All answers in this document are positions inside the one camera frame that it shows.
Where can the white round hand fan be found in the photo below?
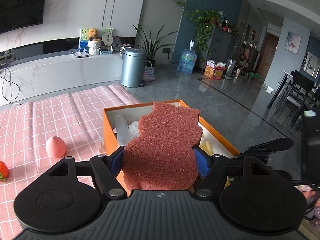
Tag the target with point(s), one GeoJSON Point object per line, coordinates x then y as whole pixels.
{"type": "Point", "coordinates": [107, 39]}

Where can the brown teddy bear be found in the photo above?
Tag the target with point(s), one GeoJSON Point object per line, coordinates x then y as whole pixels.
{"type": "Point", "coordinates": [92, 34]}

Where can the black wall television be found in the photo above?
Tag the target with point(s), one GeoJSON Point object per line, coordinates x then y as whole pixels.
{"type": "Point", "coordinates": [17, 14]}

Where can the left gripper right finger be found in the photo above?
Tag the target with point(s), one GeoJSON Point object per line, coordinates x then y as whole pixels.
{"type": "Point", "coordinates": [212, 170]}

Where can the grey metal trash bin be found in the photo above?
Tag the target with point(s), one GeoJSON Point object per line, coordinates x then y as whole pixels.
{"type": "Point", "coordinates": [133, 67]}

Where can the hanging ivy plant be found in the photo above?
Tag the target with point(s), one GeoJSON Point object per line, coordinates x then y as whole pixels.
{"type": "Point", "coordinates": [199, 17]}

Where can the pink checked tablecloth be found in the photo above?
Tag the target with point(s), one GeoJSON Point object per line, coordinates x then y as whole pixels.
{"type": "Point", "coordinates": [77, 118]}

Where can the reddish brown sponge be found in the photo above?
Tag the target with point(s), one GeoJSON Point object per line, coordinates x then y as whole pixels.
{"type": "Point", "coordinates": [162, 156]}

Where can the black dining chair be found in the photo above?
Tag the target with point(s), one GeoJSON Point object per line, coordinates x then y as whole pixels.
{"type": "Point", "coordinates": [296, 88]}

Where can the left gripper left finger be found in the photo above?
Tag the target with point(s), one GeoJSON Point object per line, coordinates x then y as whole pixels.
{"type": "Point", "coordinates": [105, 171]}

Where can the orange snack carton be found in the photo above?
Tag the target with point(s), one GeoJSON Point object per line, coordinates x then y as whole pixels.
{"type": "Point", "coordinates": [214, 70]}

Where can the yellow cloth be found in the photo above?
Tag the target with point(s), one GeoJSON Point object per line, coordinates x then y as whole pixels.
{"type": "Point", "coordinates": [206, 147]}

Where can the blue water jug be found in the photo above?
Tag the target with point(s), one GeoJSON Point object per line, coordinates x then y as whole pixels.
{"type": "Point", "coordinates": [187, 59]}

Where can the woven basket bag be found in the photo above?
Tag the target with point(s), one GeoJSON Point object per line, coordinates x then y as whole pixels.
{"type": "Point", "coordinates": [149, 72]}

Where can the white marble TV cabinet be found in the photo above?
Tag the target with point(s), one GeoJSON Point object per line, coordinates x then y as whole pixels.
{"type": "Point", "coordinates": [47, 75]}

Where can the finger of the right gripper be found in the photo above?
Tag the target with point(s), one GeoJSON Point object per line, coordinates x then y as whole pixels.
{"type": "Point", "coordinates": [271, 147]}

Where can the tall leafy floor plant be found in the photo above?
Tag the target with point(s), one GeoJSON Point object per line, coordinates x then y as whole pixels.
{"type": "Point", "coordinates": [151, 44]}

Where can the knitted red strawberry toy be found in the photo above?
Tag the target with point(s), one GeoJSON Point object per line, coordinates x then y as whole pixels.
{"type": "Point", "coordinates": [4, 172]}

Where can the pink peach toy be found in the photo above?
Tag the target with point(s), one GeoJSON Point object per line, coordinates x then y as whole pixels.
{"type": "Point", "coordinates": [56, 147]}

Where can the white tissue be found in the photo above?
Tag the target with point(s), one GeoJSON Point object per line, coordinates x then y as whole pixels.
{"type": "Point", "coordinates": [133, 130]}

